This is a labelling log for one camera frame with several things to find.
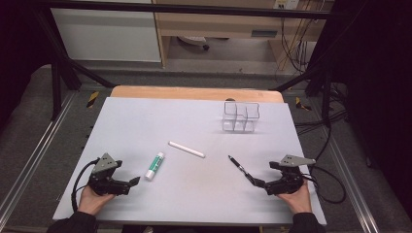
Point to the black metal stand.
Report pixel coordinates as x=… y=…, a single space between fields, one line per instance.
x=325 y=97
x=56 y=81

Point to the white pen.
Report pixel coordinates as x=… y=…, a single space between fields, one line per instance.
x=186 y=149

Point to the white cabinet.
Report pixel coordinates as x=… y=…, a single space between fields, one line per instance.
x=107 y=39

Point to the aluminium floor rail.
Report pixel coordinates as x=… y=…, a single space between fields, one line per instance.
x=353 y=187
x=35 y=152

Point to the white table board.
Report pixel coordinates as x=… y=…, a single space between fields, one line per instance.
x=145 y=126

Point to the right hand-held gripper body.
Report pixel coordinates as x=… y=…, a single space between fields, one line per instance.
x=290 y=181

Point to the yellow and black tape marker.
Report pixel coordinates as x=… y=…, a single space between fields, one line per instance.
x=92 y=99
x=302 y=104

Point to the white power outlet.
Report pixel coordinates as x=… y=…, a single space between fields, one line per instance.
x=286 y=4

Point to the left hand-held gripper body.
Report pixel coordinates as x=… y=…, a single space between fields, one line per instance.
x=103 y=181

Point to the person's left hand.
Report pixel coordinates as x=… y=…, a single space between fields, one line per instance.
x=92 y=202

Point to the green and white glue stick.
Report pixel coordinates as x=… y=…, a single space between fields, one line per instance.
x=154 y=165

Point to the black metal crossbar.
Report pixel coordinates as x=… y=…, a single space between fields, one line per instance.
x=194 y=9

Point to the clear plastic desk organizer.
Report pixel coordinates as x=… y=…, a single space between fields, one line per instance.
x=240 y=118

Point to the person's right hand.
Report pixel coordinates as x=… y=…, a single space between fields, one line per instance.
x=299 y=202

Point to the black pen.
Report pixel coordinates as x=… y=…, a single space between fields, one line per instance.
x=238 y=165

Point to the wooden table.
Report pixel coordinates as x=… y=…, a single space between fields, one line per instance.
x=181 y=92

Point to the white chair base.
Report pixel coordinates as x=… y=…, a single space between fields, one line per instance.
x=194 y=40

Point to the wooden desk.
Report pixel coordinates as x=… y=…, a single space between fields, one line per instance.
x=226 y=24

